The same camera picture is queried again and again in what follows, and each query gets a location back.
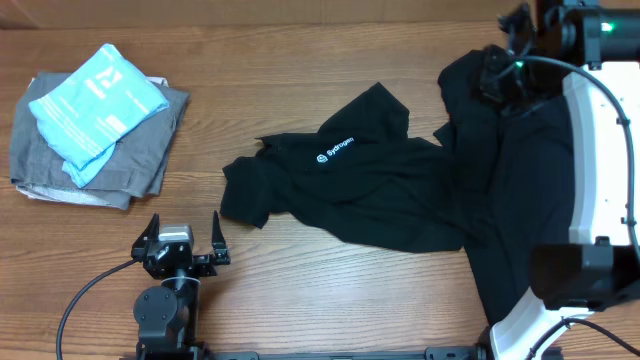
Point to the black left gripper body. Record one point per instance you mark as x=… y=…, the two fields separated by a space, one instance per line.
x=203 y=266

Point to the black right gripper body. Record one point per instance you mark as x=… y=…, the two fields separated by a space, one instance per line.
x=518 y=81

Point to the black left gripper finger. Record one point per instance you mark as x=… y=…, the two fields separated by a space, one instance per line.
x=219 y=245
x=141 y=245

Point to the plain black t-shirt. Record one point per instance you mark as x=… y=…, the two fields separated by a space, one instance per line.
x=514 y=172

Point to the black polo shirt with logo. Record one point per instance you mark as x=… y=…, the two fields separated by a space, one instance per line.
x=360 y=177

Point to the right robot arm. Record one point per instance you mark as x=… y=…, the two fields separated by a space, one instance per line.
x=590 y=55

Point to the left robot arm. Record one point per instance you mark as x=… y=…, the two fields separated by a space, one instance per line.
x=167 y=314

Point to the folded grey garment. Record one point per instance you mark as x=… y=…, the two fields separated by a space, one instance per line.
x=145 y=150

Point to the white folded cloth underneath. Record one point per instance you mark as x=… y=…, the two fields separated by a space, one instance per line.
x=60 y=196

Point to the folded light blue garment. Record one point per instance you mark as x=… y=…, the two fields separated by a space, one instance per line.
x=83 y=118

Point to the brown cardboard barrier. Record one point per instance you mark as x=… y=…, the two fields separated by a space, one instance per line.
x=85 y=14

